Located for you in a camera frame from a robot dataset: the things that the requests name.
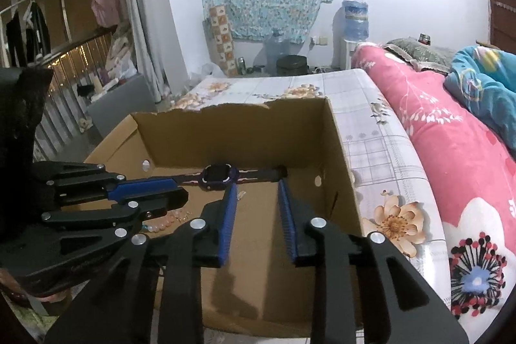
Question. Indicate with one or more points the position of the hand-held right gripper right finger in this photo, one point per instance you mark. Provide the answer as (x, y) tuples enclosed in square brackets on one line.
[(287, 223)]

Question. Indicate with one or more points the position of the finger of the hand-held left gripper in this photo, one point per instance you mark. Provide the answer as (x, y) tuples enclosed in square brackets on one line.
[(141, 189), (161, 203)]

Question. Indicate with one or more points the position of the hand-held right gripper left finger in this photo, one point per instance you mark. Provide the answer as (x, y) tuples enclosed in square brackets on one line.
[(227, 223)]

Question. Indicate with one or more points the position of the dark blue smartwatch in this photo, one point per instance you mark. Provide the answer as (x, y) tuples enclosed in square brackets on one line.
[(217, 175)]

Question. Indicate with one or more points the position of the cardboard box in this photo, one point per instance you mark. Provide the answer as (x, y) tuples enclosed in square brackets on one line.
[(258, 138)]

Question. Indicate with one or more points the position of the metal railing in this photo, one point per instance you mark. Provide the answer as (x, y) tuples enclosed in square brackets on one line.
[(72, 86)]

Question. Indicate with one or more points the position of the black hanging garment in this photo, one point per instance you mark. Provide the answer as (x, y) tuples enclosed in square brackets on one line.
[(32, 33)]

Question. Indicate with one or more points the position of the floral tablecloth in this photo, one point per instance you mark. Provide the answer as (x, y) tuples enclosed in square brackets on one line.
[(383, 150)]

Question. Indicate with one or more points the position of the beige fabric bundle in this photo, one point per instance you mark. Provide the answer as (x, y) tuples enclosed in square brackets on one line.
[(119, 54)]

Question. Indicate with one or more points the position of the white plastic bag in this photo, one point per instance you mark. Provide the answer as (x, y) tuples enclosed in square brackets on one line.
[(205, 70)]

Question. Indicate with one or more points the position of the pink hanging garment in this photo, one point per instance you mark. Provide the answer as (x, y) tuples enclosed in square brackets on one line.
[(107, 1)]

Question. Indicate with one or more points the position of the black pot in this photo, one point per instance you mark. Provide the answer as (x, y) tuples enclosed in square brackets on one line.
[(292, 66)]

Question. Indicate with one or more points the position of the metal thermos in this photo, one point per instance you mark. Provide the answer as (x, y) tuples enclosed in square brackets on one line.
[(241, 66)]

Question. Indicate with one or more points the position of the orange patchwork cloth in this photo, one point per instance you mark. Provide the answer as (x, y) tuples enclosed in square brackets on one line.
[(222, 41)]

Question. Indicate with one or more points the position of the pink floral quilt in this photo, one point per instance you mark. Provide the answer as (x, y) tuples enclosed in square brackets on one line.
[(451, 166)]

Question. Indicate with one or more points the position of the white curtain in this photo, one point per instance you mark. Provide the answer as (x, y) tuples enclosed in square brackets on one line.
[(149, 5)]

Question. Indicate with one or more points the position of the clear blue water jug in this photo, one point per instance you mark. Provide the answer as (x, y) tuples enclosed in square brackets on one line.
[(277, 48)]

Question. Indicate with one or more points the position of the white water dispenser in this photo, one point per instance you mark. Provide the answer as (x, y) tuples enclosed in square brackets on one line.
[(350, 54)]

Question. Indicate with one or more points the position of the blue water dispenser bottle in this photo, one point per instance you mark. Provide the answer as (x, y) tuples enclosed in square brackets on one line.
[(355, 19)]

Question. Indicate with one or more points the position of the green patterned pillow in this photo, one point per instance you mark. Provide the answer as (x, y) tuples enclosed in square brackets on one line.
[(419, 54)]

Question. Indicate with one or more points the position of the blue printed blanket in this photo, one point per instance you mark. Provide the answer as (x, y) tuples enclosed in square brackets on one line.
[(487, 86)]

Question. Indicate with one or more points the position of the brown door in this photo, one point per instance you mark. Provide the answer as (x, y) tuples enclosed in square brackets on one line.
[(502, 5)]

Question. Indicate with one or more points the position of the white wall socket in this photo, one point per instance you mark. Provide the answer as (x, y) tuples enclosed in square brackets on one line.
[(320, 41)]

